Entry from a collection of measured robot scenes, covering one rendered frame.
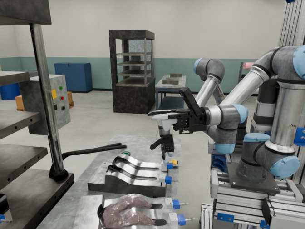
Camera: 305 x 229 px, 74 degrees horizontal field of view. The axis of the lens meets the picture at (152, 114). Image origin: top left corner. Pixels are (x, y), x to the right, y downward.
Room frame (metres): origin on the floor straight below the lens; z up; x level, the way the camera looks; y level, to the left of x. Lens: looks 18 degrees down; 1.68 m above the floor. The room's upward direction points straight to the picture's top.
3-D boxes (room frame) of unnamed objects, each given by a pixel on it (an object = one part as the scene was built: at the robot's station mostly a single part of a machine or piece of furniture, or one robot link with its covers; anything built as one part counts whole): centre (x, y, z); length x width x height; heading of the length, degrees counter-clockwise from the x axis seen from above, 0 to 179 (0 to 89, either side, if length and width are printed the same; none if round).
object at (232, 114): (0.74, -0.29, 1.43); 0.11 x 0.08 x 0.09; 102
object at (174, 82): (5.71, -0.57, 0.46); 1.90 x 0.70 x 0.92; 170
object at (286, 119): (0.79, -0.55, 1.41); 0.15 x 0.12 x 0.55; 13
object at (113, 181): (1.18, 0.15, 0.87); 0.50 x 0.26 x 0.14; 81
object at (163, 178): (1.07, -0.11, 0.89); 0.13 x 0.05 x 0.05; 80
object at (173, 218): (0.80, -0.15, 0.85); 0.13 x 0.05 x 0.05; 98
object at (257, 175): (0.92, -0.52, 1.09); 0.15 x 0.15 x 0.10
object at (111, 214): (0.82, 0.12, 0.90); 0.26 x 0.18 x 0.08; 98
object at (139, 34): (5.90, 0.46, 1.03); 1.54 x 0.94 x 2.06; 170
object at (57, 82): (1.51, 0.80, 0.73); 0.30 x 0.22 x 1.47; 171
